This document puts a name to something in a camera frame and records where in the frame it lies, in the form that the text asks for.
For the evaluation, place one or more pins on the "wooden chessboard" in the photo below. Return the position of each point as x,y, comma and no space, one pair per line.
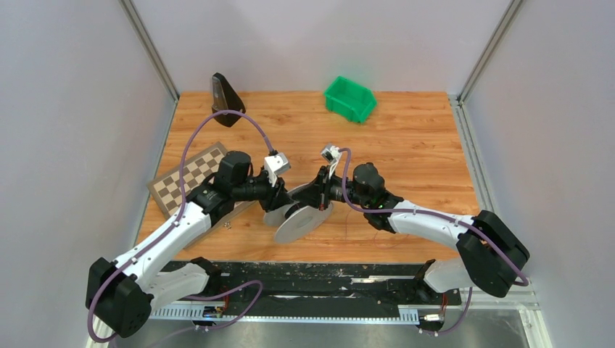
165,191

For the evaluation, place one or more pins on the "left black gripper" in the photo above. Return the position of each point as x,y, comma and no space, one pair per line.
277,196

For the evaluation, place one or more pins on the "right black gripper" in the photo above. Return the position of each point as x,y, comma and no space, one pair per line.
317,193

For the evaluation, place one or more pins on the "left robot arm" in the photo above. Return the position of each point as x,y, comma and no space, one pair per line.
123,293

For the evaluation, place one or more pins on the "right aluminium frame post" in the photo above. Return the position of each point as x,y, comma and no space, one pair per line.
491,47

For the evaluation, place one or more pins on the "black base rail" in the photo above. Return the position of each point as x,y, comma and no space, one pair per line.
324,290

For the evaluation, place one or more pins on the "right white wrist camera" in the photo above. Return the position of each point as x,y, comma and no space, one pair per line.
332,155

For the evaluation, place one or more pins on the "aluminium frame post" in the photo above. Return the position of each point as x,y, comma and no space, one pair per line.
150,48
491,47

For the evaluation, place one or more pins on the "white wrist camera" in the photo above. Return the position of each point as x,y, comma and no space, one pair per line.
332,155
276,165

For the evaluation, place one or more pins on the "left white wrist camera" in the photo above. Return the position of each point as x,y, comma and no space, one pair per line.
276,165

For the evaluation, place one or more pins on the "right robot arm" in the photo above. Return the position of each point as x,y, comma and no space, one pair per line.
491,257

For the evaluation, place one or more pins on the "left aluminium frame post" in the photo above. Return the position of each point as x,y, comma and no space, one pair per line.
150,48

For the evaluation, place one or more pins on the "green plastic bin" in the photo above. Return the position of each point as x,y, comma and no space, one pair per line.
349,99

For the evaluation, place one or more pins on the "grey perforated cable spool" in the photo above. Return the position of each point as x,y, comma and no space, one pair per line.
294,219

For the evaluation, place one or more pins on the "black metronome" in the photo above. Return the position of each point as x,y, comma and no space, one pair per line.
224,97

